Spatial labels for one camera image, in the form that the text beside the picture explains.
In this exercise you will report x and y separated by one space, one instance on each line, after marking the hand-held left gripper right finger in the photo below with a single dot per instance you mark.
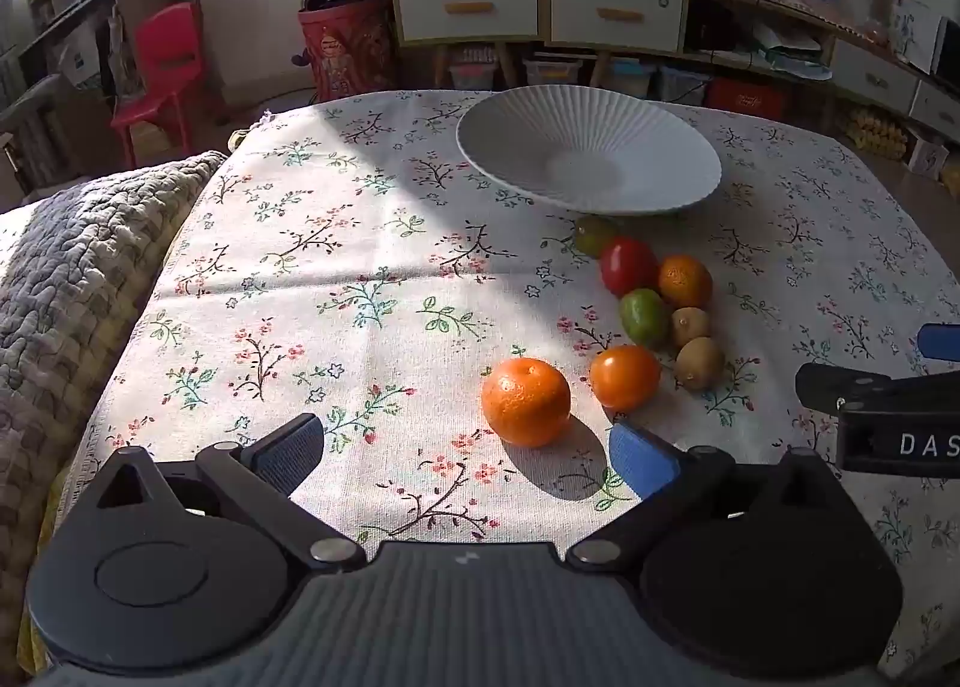
637 458

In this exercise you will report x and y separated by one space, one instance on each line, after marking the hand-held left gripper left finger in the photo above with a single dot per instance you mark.
289 451

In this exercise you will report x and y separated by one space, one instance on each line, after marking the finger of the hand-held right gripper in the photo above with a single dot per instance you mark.
832 387
941 342

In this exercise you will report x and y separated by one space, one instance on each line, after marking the smooth orange persimmon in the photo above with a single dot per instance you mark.
625 377

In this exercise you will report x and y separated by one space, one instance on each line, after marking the large brown kiwi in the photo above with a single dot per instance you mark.
700 362

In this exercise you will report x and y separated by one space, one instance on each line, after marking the large bumpy orange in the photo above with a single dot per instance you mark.
525 402

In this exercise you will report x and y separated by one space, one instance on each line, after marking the green round fruit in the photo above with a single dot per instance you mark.
643 316

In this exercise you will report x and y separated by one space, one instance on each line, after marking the small brown kiwi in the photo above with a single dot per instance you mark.
691 325

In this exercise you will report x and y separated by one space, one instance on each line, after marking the small mandarin orange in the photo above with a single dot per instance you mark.
685 281

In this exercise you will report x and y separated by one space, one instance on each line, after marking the white ribbed plate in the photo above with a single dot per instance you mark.
589 151

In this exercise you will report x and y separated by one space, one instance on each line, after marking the floral tablecloth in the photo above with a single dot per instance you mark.
337 267

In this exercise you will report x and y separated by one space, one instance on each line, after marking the red tomato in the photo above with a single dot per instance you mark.
628 265

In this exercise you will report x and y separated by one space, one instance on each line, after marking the yellow toy blocks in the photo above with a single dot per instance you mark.
877 132

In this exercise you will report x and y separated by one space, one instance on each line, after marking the yellow-green fruit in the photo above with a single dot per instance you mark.
592 235

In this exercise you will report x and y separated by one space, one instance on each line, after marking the small white low drawer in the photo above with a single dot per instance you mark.
937 111

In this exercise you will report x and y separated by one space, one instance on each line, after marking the large white low drawer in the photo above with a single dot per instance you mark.
874 78

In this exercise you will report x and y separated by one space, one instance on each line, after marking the grey quilted blanket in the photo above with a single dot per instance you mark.
67 282

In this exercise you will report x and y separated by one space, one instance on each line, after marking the microwave oven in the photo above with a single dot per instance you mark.
949 48

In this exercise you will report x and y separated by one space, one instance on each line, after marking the red cardboard box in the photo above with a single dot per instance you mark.
748 100

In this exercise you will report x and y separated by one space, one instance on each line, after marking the clear storage box blue lid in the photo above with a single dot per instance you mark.
684 85
631 79

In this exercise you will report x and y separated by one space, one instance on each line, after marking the long low wooden cabinet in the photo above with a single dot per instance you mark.
795 19

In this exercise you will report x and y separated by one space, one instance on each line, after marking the clear storage box orange label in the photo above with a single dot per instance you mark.
553 72

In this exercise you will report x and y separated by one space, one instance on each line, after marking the red printed bin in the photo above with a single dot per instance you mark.
345 53

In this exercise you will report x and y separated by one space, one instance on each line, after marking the red plastic chair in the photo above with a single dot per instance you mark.
169 57

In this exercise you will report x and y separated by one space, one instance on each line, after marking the clear storage box pink lid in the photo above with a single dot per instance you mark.
472 68

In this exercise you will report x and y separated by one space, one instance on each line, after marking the white drawer with keyhole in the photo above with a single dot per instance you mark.
465 8

